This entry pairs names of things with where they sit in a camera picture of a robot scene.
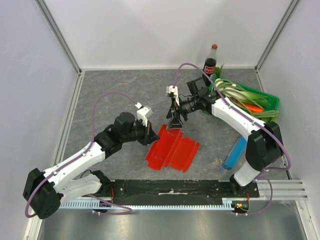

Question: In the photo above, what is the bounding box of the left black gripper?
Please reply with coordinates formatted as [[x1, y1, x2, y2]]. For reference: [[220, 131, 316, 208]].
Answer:
[[121, 118, 160, 146]]

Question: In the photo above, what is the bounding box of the red paper box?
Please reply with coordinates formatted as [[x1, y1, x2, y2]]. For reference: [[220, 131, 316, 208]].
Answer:
[[145, 124, 200, 173]]

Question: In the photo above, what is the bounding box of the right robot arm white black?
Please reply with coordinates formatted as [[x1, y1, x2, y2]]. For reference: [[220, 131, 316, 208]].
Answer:
[[166, 78, 284, 197]]

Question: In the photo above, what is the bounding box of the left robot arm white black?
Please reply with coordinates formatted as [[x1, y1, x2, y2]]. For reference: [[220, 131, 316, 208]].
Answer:
[[22, 112, 160, 220]]

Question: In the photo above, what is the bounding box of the blue rectangular box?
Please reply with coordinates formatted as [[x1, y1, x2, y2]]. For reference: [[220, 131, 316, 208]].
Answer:
[[222, 136, 247, 171]]

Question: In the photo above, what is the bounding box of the cola glass bottle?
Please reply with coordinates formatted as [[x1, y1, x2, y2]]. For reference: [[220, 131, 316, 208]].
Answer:
[[202, 44, 218, 87]]

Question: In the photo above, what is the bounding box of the leek with green leaves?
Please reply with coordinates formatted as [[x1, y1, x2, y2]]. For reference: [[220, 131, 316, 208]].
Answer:
[[214, 78, 269, 108]]

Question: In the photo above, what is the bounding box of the orange carrot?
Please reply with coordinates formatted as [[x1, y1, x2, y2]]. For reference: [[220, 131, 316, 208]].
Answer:
[[236, 101, 265, 113]]

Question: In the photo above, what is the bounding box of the green plastic crate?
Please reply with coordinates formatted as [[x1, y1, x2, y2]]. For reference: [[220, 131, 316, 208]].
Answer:
[[212, 77, 280, 123]]

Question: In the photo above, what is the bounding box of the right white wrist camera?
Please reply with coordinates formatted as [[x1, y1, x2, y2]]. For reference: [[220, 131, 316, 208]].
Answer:
[[166, 85, 180, 106]]

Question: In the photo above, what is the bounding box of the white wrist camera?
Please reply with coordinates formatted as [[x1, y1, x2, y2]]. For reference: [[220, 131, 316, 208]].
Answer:
[[135, 102, 153, 127], [166, 85, 180, 106]]

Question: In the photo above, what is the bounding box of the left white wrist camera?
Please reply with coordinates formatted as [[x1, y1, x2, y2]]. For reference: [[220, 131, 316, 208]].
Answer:
[[135, 102, 153, 127]]

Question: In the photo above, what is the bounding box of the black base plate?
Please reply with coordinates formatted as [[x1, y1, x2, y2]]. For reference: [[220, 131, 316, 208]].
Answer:
[[94, 179, 260, 206]]

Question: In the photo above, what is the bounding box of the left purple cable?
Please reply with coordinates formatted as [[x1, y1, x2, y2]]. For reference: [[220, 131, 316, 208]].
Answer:
[[24, 92, 142, 218]]

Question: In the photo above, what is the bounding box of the purple cable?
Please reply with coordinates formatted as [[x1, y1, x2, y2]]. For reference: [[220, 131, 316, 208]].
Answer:
[[174, 62, 292, 217], [24, 92, 142, 218]]

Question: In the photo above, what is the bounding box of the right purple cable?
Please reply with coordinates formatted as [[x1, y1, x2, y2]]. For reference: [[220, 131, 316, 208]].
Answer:
[[174, 62, 292, 217]]

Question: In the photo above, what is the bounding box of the light blue slotted cable duct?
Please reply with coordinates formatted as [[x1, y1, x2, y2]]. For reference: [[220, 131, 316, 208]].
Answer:
[[59, 198, 235, 211]]

